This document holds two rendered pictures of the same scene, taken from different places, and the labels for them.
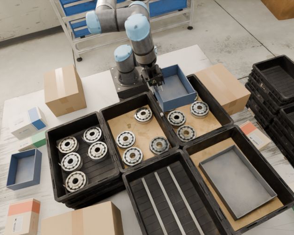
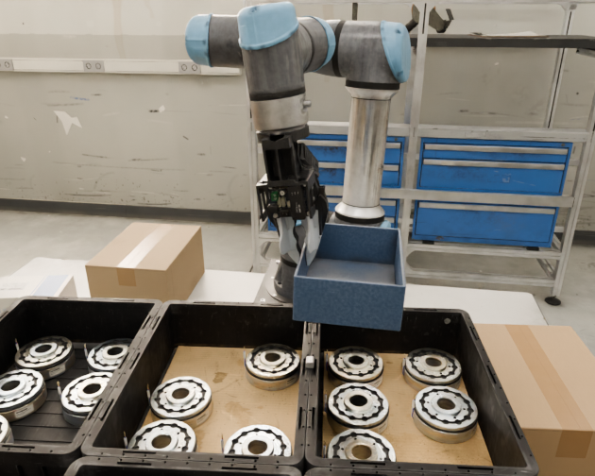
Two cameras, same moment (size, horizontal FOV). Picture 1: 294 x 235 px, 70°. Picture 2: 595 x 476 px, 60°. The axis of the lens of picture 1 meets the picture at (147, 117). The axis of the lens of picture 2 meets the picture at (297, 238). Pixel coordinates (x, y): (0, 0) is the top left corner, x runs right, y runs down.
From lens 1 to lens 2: 0.45 m
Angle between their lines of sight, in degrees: 34
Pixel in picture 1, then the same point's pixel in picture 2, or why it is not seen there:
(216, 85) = (531, 371)
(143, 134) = (237, 412)
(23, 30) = (188, 198)
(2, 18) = (163, 169)
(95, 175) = not seen: hidden behind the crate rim
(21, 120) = (20, 285)
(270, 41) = not seen: outside the picture
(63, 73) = (167, 233)
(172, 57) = (448, 297)
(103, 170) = not seen: hidden behind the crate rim
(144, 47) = (267, 73)
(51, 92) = (115, 252)
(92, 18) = (198, 20)
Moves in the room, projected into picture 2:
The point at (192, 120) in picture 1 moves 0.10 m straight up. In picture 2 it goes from (407, 436) to (413, 387)
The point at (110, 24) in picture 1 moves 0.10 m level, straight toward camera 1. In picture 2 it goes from (229, 37) to (203, 41)
